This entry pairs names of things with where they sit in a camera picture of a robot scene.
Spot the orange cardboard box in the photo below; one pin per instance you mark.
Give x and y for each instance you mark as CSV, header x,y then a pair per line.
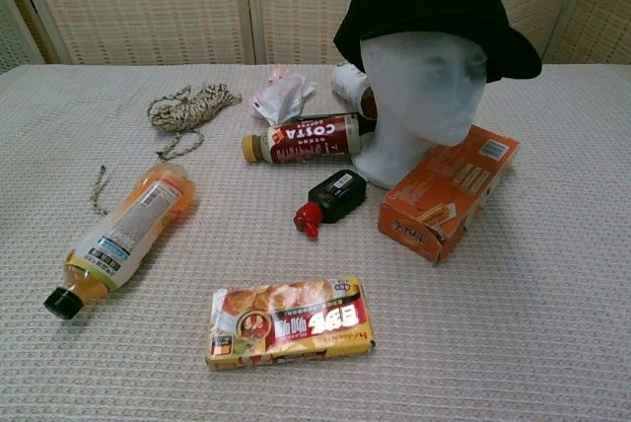
x,y
443,195

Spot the yellow snack package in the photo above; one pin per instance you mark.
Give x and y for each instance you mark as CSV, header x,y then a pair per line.
x,y
291,326

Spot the white foam mannequin head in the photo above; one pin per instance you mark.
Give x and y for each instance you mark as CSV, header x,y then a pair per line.
x,y
419,96

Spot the orange juice bottle black cap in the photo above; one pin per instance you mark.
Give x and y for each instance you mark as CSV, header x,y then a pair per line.
x,y
128,230

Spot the white woven tablecloth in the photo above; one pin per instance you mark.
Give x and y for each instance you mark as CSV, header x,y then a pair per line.
x,y
493,343

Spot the Costa coffee bottle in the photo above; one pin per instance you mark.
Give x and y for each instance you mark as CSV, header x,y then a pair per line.
x,y
305,138

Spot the white pink plastic packet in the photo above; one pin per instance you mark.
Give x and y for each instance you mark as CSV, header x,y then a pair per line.
x,y
281,96

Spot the white drink bottle yellow cap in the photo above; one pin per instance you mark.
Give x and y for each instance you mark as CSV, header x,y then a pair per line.
x,y
347,82

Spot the woven folding screen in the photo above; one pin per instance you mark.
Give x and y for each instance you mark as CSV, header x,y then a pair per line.
x,y
148,3

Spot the black sauce bottle red cap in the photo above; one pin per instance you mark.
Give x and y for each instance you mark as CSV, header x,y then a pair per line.
x,y
340,195

